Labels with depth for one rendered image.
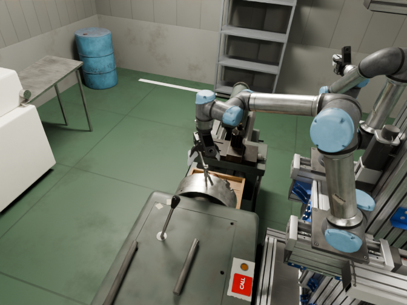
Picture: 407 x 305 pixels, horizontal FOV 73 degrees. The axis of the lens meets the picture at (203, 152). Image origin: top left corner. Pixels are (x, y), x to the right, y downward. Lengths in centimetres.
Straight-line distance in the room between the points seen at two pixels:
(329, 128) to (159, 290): 72
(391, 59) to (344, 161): 64
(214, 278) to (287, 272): 137
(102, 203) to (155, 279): 200
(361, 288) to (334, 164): 61
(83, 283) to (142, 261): 149
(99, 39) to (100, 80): 64
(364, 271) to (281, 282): 95
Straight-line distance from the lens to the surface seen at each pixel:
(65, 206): 302
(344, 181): 98
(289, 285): 228
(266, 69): 433
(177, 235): 108
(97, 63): 479
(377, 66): 146
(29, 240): 289
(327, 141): 88
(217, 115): 106
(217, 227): 111
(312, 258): 143
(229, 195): 132
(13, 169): 302
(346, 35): 472
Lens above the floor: 215
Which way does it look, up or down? 39 degrees down
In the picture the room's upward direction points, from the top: 4 degrees clockwise
